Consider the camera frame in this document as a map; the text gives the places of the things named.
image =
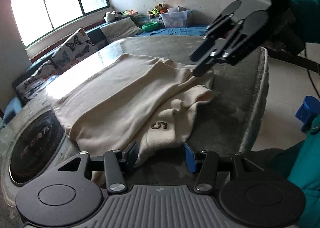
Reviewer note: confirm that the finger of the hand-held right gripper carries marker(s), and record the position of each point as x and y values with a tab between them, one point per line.
203	49
235	52

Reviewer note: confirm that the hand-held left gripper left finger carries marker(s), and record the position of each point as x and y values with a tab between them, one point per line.
132	154

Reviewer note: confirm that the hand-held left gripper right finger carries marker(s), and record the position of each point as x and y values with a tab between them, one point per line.
191	159

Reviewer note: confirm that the cream hooded sweatshirt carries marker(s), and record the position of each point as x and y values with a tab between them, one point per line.
112	98

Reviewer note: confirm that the blue sofa sheet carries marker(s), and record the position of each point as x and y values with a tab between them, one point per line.
175	31

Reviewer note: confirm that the clear plastic storage box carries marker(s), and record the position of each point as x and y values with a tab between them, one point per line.
175	19

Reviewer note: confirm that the green plastic bowl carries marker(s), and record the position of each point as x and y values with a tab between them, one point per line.
150	26

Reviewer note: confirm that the brown bear plush toys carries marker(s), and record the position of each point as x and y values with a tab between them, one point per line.
156	9

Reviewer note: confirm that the green pink plush toy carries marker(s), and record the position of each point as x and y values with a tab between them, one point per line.
130	12

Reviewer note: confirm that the grey pillow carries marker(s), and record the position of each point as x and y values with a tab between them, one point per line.
120	29

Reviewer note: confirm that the blue plastic stool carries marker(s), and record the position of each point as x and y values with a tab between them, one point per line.
307	113

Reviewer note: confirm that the panda plush toy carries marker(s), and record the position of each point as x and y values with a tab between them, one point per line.
111	15

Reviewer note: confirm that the round black glass cooktop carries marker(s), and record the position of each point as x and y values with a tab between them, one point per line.
32	148

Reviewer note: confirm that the dark teal sofa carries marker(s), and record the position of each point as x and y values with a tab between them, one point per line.
95	34

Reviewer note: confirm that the person's teal jacket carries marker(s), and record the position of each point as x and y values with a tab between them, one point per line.
302	168

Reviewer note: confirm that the square butterfly print pillow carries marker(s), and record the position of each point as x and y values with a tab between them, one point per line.
72	47

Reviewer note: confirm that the wide butterfly print pillow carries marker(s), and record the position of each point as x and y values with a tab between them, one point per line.
35	80

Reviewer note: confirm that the blue armrest cover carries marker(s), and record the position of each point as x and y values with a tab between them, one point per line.
12	110

